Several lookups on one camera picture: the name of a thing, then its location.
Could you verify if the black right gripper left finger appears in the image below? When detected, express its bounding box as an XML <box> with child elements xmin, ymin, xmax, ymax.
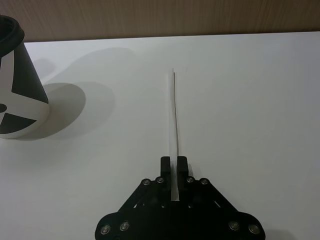
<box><xmin>94</xmin><ymin>156</ymin><xmax>173</xmax><ymax>240</ymax></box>

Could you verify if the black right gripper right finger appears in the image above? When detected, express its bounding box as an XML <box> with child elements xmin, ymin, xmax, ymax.
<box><xmin>177</xmin><ymin>155</ymin><xmax>267</xmax><ymax>240</ymax></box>

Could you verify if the thin white card strip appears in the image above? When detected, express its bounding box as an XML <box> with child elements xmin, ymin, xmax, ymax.
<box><xmin>166</xmin><ymin>66</ymin><xmax>181</xmax><ymax>202</ymax></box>

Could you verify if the white table cloth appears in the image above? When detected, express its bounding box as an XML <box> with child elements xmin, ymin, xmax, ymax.
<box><xmin>0</xmin><ymin>31</ymin><xmax>320</xmax><ymax>240</ymax></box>

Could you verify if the black and white paper cup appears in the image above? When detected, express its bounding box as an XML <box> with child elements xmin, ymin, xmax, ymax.
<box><xmin>0</xmin><ymin>14</ymin><xmax>50</xmax><ymax>140</ymax></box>

